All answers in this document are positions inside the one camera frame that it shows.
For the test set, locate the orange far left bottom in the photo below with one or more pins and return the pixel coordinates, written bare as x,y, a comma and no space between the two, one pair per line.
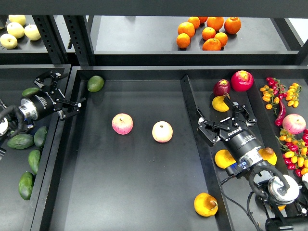
183,40

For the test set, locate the yellow pear under gripper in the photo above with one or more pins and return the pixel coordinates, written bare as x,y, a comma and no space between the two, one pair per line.
224,159

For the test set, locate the pink red apple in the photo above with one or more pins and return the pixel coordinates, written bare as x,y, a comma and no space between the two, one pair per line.
122,123

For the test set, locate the dark avocado left middle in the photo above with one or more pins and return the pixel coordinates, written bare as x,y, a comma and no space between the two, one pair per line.
21,141

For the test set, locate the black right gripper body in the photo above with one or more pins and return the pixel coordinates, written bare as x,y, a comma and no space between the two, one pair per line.
242,144

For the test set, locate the orange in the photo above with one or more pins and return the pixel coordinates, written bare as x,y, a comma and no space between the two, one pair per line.
215,22
187,28
222,37
183,40
232,25
212,45
208,33

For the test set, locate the black perforated shelf post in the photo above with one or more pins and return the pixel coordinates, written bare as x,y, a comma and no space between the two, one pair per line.
79,32

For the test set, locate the green avocado upper left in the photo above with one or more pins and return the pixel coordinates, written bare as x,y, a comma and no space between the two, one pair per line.
29,91

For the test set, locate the orange front centre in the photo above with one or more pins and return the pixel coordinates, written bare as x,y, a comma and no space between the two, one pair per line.
212,45

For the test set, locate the pale yellow apple front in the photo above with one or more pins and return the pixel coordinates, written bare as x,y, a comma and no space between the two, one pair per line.
8,41

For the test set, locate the orange top left partly hidden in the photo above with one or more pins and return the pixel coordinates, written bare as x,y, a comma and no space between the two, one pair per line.
195,21

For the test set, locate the dark avocado upright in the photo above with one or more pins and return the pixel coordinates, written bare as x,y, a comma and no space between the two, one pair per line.
40,136

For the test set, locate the cherry tomato bunch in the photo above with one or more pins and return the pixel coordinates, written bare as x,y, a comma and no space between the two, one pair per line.
294,151
275,92

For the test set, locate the lower cherry tomato bunch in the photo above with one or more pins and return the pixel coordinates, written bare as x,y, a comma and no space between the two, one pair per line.
294,151

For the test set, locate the pale yellow apple middle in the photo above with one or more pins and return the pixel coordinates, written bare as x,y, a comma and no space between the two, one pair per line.
15,29

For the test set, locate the pale yellow apple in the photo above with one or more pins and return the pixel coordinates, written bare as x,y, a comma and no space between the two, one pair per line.
32,32
8,41
21,19
15,29

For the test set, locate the yellow pear brown top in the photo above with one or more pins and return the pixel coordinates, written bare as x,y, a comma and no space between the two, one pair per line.
269,155

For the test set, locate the dark red apple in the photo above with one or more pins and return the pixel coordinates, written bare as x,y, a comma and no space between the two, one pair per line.
221,87

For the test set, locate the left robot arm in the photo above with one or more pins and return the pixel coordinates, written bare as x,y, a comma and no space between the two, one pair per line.
13,119

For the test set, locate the bright red apple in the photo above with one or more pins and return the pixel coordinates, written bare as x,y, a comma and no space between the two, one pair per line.
242,81

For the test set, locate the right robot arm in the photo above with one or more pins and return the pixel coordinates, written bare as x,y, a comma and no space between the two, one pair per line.
278,192

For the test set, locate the pale pink apple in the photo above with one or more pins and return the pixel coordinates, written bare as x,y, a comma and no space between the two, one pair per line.
162,131

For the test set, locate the pale yellow apple top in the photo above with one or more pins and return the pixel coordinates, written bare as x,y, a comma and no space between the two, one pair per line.
21,19

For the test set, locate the green avocado lower left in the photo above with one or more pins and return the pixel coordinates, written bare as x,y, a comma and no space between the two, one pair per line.
34,160

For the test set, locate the dark green avocado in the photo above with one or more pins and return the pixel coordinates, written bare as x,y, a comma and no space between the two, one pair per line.
26,184

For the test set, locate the red chili pepper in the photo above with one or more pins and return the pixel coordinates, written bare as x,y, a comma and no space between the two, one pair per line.
281,114

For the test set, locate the light green round avocado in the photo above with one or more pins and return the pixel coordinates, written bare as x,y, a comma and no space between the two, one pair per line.
95,84

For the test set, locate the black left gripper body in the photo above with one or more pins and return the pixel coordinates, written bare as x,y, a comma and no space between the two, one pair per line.
43,103

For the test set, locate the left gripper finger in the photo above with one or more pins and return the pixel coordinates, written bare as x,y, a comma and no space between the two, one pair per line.
52,88
66,108

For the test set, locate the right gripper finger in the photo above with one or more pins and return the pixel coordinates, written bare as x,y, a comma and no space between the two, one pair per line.
241,118
210,129

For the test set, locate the orange right of middle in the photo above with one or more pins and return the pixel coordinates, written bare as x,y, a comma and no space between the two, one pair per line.
222,37

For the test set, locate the pink apple right side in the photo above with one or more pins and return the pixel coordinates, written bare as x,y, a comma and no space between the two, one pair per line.
294,124

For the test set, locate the black tray divider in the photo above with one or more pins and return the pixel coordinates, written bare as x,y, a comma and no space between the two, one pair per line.
223,217

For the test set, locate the pale yellow apple right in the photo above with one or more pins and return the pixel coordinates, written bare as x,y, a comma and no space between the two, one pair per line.
32,32

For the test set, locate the orange top right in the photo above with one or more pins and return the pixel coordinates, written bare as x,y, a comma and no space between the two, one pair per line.
232,25

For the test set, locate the orange left upper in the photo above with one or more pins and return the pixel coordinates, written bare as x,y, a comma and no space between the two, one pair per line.
187,28

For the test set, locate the black centre tray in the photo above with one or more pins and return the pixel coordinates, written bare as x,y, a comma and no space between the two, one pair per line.
98,180

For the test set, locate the orange top centre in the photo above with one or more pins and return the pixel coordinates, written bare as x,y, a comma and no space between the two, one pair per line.
215,22

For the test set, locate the upper cherry tomato bunch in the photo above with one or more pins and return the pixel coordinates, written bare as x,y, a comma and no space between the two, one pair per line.
275,92

